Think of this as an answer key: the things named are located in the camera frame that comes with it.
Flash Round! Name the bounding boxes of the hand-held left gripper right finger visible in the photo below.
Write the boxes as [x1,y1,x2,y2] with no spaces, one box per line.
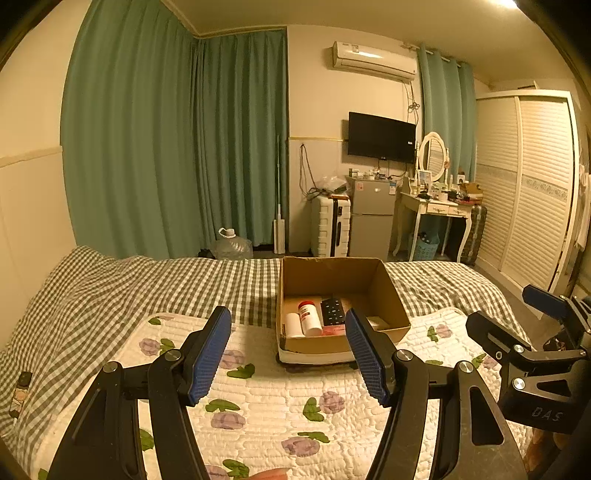
[345,308,528,480]

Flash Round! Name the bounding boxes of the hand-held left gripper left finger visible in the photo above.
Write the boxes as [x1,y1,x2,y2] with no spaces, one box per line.
[46,305,232,480]

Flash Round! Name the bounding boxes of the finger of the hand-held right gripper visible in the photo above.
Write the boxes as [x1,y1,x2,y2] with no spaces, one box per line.
[522,284,591,346]
[465,311,591,435]

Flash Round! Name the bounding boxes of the black remote control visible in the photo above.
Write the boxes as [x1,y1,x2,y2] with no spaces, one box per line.
[320,297,347,326]

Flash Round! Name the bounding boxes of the white bottle with red cap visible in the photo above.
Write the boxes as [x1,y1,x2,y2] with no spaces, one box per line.
[297,299,323,337]

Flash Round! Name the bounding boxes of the brown cardboard box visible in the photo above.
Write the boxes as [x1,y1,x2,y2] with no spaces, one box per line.
[276,256,412,366]

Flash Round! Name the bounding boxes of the person's left hand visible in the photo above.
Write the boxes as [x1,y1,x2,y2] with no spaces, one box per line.
[249,466,291,480]

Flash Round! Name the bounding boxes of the white floral quilt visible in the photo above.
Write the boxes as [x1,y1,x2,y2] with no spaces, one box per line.
[34,306,533,480]

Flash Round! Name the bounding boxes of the dark green suitcase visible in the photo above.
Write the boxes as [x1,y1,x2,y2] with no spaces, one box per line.
[460,204,488,265]

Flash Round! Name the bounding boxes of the hanging light cloth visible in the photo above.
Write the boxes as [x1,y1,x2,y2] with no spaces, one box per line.
[574,161,591,251]

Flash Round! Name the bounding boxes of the green checked blanket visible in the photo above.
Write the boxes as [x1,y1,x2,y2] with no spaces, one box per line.
[0,244,511,464]

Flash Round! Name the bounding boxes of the white slatted wardrobe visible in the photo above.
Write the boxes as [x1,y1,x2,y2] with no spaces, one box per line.
[475,89,581,292]

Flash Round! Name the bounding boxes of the clear water jug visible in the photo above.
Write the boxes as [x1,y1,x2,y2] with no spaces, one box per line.
[209,227,254,260]

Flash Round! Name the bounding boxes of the blue laundry basket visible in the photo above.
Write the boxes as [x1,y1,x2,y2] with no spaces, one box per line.
[408,230,440,262]

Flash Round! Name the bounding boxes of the white suitcase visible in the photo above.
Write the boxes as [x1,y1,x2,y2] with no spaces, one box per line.
[310,193,353,258]

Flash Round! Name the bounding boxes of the white dressing table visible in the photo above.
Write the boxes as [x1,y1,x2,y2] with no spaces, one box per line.
[392,188,477,260]

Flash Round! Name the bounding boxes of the grey mini fridge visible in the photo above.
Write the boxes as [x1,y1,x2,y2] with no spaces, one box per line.
[349,176,398,260]

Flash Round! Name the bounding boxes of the white flat mop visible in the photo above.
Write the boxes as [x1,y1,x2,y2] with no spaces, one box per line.
[272,136,287,255]

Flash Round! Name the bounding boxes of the clear plastic bag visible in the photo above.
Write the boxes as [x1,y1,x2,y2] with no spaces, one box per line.
[318,174,350,197]

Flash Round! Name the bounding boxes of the white oval mirror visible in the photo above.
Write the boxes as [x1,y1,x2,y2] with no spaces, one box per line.
[417,131,450,179]

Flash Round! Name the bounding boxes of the small dark patterned box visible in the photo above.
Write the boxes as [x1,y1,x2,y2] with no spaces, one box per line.
[10,370,34,420]

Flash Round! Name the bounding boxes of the narrow green curtain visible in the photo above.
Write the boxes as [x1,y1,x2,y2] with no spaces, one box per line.
[417,45,477,185]

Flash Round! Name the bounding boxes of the green corner curtain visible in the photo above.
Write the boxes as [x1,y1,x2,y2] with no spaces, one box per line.
[194,30,290,251]

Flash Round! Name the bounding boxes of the wide green curtain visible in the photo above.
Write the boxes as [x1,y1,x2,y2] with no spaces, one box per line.
[60,0,200,260]

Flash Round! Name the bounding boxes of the white air conditioner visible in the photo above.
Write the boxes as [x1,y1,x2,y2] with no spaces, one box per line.
[331,41,418,83]

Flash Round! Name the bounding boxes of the hanging wall cable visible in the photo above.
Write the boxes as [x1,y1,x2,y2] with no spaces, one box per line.
[298,143,320,200]

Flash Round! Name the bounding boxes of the black wall television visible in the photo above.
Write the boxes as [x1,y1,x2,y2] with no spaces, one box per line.
[347,111,417,164]

